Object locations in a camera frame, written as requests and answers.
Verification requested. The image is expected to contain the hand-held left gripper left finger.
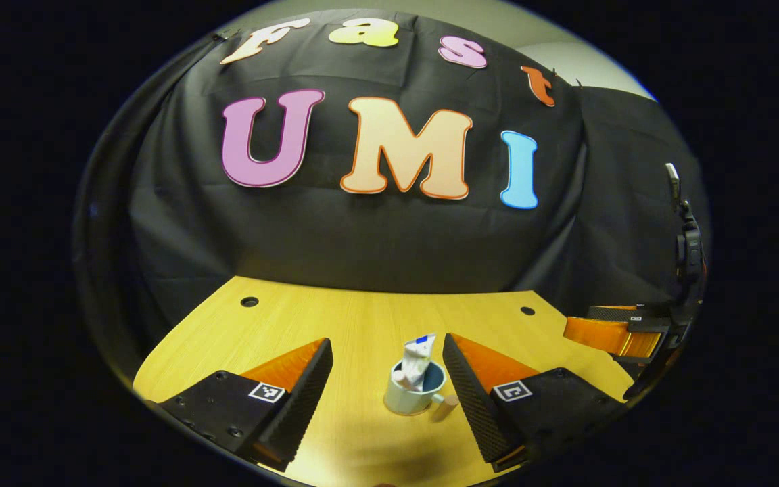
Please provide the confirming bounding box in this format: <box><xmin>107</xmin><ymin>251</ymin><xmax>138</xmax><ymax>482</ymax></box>
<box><xmin>158</xmin><ymin>337</ymin><xmax>335</xmax><ymax>473</ymax></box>

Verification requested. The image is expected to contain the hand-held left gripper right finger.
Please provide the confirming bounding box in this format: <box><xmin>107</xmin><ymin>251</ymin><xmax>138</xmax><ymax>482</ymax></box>
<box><xmin>442</xmin><ymin>332</ymin><xmax>627</xmax><ymax>473</ymax></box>

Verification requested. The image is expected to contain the white toothpaste tube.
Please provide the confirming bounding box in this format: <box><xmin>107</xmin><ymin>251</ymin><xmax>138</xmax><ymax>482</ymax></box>
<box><xmin>400</xmin><ymin>332</ymin><xmax>438</xmax><ymax>393</ymax></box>

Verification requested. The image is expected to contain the pale blue cup wooden handle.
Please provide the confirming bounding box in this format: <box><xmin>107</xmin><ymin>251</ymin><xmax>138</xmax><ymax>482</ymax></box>
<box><xmin>383</xmin><ymin>359</ymin><xmax>459</xmax><ymax>420</ymax></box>

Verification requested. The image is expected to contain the wooden desktop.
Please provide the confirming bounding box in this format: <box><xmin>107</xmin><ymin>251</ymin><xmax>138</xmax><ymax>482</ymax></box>
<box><xmin>133</xmin><ymin>275</ymin><xmax>636</xmax><ymax>487</ymax></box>

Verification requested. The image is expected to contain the black backdrop cloth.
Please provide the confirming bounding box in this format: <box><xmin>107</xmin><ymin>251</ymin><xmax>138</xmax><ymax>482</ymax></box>
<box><xmin>72</xmin><ymin>7</ymin><xmax>711</xmax><ymax>379</ymax></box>

